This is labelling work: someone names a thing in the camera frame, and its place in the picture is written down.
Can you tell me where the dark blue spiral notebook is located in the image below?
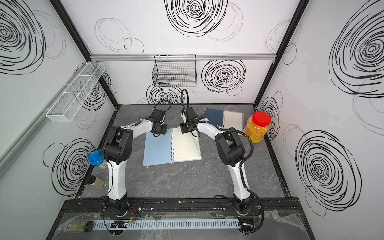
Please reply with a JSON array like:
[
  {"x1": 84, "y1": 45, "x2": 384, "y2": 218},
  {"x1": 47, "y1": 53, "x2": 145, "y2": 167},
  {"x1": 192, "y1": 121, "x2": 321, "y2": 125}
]
[{"x1": 203, "y1": 108, "x2": 244, "y2": 131}]

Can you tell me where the cornflakes jar with red lid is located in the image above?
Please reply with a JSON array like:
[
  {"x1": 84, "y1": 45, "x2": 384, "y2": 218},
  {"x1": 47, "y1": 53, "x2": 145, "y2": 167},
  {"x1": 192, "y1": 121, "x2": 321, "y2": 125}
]
[{"x1": 243, "y1": 111, "x2": 272, "y2": 144}]

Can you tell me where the black corner frame post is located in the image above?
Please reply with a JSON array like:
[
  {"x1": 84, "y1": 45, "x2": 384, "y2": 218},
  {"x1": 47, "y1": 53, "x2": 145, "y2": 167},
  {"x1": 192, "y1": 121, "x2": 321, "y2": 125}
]
[{"x1": 253, "y1": 0, "x2": 310, "y2": 109}]

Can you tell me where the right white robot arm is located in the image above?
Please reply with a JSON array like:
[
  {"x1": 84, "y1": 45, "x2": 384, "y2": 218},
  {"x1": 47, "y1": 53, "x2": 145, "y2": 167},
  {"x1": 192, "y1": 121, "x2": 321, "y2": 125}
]
[{"x1": 181, "y1": 107, "x2": 255, "y2": 215}]

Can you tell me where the white mesh wall shelf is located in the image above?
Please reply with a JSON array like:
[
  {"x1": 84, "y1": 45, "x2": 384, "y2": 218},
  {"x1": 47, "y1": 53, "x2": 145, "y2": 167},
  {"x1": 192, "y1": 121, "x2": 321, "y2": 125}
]
[{"x1": 46, "y1": 62, "x2": 106, "y2": 122}]

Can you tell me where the white slotted cable duct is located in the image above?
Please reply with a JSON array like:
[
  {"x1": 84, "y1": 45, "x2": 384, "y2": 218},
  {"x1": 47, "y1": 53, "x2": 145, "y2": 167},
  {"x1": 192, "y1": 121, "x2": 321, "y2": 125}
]
[{"x1": 91, "y1": 219, "x2": 240, "y2": 231}]

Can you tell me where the small black cap bottle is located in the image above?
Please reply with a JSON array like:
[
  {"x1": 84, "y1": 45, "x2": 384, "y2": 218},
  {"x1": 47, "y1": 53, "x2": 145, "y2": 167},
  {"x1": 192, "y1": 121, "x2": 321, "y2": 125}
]
[{"x1": 86, "y1": 176, "x2": 105, "y2": 190}]

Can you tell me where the left black frame post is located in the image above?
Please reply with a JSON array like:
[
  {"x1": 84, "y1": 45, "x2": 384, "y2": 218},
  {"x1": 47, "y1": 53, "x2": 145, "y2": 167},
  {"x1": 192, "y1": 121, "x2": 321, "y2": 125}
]
[{"x1": 49, "y1": 0, "x2": 119, "y2": 109}]

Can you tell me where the black wire basket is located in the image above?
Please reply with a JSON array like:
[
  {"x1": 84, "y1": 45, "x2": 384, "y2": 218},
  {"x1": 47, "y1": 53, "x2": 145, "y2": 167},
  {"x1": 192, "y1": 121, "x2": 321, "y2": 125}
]
[{"x1": 151, "y1": 60, "x2": 197, "y2": 87}]

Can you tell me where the blue lid snack cup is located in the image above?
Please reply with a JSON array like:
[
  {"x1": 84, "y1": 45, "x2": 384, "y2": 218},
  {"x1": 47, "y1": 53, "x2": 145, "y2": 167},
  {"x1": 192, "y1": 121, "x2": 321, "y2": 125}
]
[{"x1": 88, "y1": 150, "x2": 108, "y2": 169}]

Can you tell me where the light blue spiral notebook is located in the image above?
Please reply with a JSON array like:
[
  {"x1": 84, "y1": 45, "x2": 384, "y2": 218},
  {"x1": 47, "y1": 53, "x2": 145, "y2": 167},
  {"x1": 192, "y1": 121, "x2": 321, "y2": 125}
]
[{"x1": 143, "y1": 127, "x2": 202, "y2": 167}]

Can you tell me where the aluminium wall rail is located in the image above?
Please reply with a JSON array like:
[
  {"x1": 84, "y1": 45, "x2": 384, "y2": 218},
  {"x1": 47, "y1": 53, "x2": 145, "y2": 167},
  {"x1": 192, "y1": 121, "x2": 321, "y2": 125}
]
[{"x1": 90, "y1": 53, "x2": 276, "y2": 62}]

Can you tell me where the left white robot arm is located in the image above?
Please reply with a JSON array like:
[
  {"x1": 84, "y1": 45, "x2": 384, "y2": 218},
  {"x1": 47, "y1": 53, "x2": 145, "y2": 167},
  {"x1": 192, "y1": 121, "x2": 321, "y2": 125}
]
[{"x1": 102, "y1": 109, "x2": 167, "y2": 216}]

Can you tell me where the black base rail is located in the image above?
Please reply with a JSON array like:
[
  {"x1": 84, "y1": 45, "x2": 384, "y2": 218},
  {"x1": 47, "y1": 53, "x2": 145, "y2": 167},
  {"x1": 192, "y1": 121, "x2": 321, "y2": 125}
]
[{"x1": 61, "y1": 197, "x2": 302, "y2": 217}]

